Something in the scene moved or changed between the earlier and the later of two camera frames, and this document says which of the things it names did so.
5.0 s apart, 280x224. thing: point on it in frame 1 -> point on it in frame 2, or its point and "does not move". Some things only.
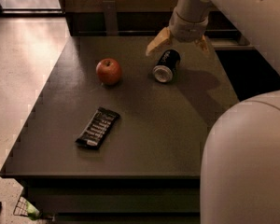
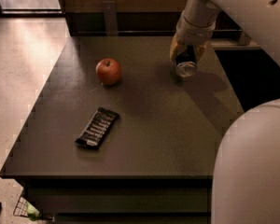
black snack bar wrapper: [97, 129] does not move
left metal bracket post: [110, 18] does not move
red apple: [108, 71] does not move
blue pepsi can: [166, 67] -> [186, 62]
